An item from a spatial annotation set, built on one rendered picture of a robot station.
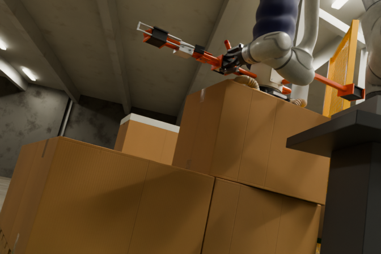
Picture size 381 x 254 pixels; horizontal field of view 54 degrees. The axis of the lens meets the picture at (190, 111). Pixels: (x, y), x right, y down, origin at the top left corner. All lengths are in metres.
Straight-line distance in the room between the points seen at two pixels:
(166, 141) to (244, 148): 1.56
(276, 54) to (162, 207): 0.69
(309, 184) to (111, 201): 0.88
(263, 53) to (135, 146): 1.73
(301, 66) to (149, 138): 1.73
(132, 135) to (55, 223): 1.81
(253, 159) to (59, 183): 0.76
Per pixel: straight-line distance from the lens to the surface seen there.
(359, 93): 1.89
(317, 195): 1.78
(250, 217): 1.57
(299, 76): 1.54
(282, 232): 1.69
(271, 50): 1.44
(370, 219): 1.20
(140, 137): 2.98
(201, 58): 1.69
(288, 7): 1.97
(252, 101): 1.59
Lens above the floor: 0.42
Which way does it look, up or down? 14 degrees up
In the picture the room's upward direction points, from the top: 12 degrees clockwise
